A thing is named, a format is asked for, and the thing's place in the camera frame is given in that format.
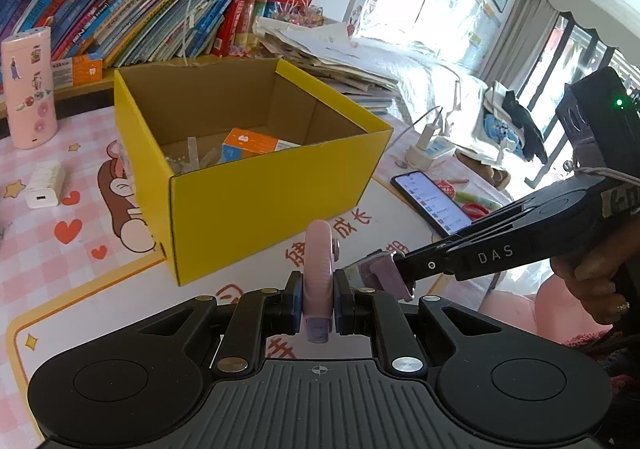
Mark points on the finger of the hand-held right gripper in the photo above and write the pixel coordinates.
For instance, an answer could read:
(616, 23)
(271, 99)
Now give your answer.
(356, 275)
(387, 275)

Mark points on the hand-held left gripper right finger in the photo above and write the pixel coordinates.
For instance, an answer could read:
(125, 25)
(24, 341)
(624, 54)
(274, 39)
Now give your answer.
(342, 305)

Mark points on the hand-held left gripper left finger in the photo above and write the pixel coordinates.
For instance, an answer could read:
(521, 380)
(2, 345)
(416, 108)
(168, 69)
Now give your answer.
(296, 305)

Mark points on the pink round gadget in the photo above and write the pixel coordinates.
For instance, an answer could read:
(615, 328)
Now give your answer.
(318, 269)

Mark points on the yellow cardboard box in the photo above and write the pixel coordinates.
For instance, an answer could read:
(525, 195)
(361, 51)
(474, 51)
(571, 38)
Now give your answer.
(250, 201)

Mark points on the person's right hand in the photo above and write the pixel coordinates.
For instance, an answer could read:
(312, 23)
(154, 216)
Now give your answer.
(595, 279)

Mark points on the black smartphone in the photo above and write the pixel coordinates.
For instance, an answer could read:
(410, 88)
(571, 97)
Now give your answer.
(432, 201)

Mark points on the black cloth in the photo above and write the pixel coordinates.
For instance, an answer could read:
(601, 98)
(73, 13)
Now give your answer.
(525, 124)

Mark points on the red scissors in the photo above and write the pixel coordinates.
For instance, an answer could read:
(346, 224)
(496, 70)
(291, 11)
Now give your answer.
(475, 209)

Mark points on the green pen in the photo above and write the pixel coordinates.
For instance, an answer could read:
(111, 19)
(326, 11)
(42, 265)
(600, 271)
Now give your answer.
(480, 200)

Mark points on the white power strip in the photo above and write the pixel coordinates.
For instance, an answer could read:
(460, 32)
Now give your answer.
(430, 149)

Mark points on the person's dark clothing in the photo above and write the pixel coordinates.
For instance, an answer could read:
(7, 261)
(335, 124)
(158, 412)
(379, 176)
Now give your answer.
(610, 369)

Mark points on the orange and white carton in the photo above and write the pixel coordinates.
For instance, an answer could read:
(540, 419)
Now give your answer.
(250, 141)

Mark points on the grey curtain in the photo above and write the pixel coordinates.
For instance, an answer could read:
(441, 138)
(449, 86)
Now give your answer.
(525, 44)

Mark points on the clear plastic wrapper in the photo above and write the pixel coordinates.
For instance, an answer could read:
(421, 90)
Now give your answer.
(192, 156)

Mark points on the pile of papers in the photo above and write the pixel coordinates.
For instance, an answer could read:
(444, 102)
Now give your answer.
(325, 56)

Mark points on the pink printed desk mat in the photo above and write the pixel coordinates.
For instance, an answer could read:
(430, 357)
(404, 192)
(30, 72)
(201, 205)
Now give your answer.
(75, 279)

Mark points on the red standing books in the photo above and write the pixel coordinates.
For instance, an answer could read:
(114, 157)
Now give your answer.
(235, 26)

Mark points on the white charger block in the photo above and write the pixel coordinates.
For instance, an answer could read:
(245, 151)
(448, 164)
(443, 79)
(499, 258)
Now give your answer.
(45, 184)

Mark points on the small orange and white box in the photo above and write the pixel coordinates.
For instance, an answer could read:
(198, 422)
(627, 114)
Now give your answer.
(75, 71)

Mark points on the row of colourful books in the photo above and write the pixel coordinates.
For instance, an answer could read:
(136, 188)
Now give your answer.
(115, 19)

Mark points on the pink bottle with stickers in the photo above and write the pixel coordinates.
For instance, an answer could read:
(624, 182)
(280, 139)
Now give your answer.
(29, 89)

